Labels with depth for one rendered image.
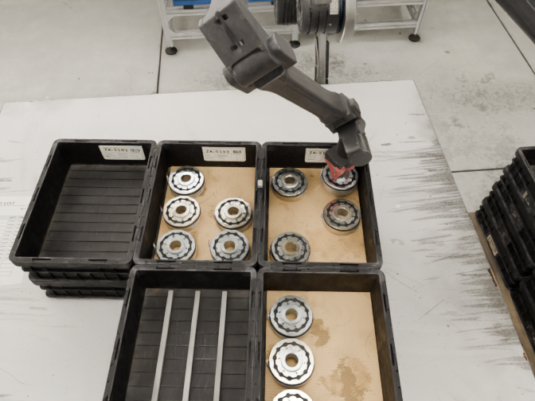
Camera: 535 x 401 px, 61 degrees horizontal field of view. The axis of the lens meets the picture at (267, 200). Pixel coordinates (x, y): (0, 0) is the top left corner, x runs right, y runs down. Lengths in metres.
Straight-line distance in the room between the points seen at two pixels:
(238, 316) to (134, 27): 2.70
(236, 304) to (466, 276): 0.68
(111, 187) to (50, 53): 2.16
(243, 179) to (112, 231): 0.40
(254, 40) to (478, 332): 0.98
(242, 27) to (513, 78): 2.73
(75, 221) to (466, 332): 1.11
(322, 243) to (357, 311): 0.20
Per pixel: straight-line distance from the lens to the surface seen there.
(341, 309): 1.15
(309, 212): 1.28
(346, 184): 1.28
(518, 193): 1.99
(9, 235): 1.59
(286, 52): 0.77
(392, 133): 1.71
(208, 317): 1.14
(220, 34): 0.76
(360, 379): 1.11
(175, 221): 1.25
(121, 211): 1.34
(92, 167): 1.47
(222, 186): 1.33
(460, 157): 2.70
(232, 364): 1.10
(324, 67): 1.98
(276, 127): 1.66
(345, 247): 1.23
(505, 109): 3.10
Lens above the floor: 1.89
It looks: 55 degrees down
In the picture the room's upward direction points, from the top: straight up
